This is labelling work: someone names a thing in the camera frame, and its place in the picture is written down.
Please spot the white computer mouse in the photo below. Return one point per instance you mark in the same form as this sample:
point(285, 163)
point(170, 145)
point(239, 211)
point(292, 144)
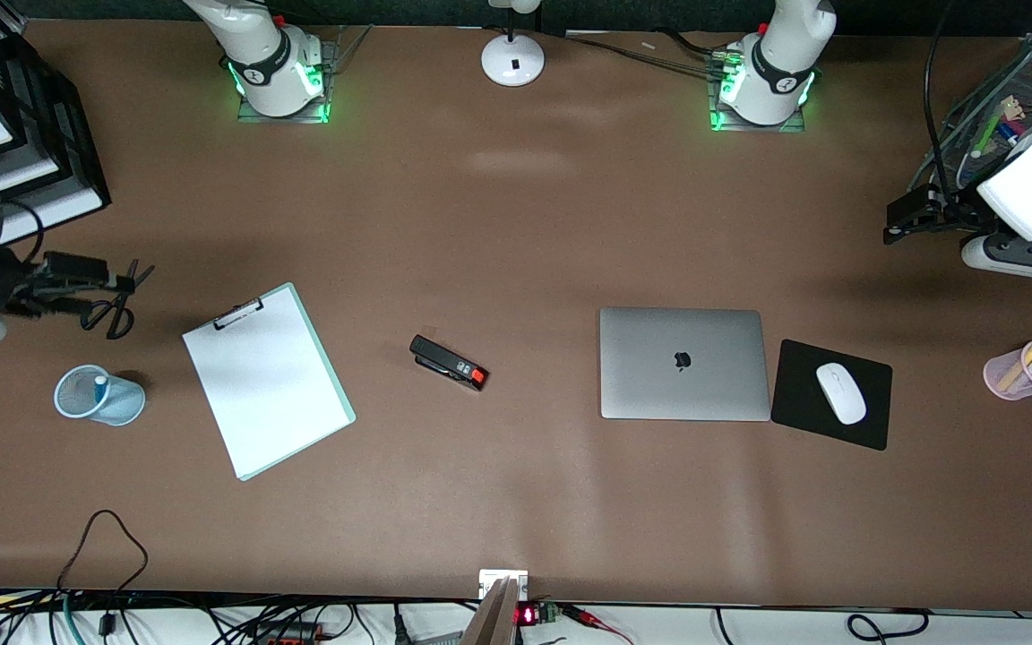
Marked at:
point(841, 394)

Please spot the white clipboard paper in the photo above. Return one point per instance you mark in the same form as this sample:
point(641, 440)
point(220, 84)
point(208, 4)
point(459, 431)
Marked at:
point(265, 385)

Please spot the black mouse pad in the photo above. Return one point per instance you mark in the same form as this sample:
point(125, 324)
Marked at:
point(794, 403)

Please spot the blue mesh pen cup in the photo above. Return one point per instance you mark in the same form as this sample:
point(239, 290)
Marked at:
point(126, 403)

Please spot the circuit board with red display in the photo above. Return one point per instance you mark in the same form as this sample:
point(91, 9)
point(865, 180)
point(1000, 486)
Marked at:
point(527, 615)

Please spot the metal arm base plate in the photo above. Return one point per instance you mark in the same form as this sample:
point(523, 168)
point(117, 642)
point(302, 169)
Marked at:
point(326, 81)
point(720, 121)

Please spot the white round lamp base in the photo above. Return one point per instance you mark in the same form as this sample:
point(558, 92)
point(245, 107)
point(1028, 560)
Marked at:
point(512, 58)

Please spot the silver laptop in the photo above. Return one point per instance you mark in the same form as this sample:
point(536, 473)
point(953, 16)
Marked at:
point(641, 385)

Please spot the grey stand post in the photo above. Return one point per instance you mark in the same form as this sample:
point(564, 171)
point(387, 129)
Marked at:
point(491, 623)

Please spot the mint green clipboard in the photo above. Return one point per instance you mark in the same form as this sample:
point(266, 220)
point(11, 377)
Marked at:
point(238, 313)

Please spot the yellow highlighter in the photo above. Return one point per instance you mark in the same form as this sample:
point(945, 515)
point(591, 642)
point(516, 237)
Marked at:
point(1022, 363)

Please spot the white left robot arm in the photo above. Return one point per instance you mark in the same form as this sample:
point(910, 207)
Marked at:
point(776, 63)

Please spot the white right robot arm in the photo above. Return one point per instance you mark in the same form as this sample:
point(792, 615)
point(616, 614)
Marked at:
point(274, 63)

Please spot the small white block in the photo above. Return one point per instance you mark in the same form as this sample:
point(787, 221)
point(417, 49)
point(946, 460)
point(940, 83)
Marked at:
point(491, 578)

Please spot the green pen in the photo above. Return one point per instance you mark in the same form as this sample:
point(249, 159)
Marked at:
point(987, 134)

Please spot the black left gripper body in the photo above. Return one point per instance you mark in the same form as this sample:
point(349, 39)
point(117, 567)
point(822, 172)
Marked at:
point(935, 212)

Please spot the blue marker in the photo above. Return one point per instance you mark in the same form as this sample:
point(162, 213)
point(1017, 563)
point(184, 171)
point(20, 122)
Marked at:
point(101, 387)

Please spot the black stacked file tray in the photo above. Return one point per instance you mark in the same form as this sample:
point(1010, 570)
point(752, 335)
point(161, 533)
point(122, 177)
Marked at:
point(50, 116)

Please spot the black stapler with orange tip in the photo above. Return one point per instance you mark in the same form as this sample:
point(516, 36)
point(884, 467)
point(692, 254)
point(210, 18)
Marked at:
point(444, 360)

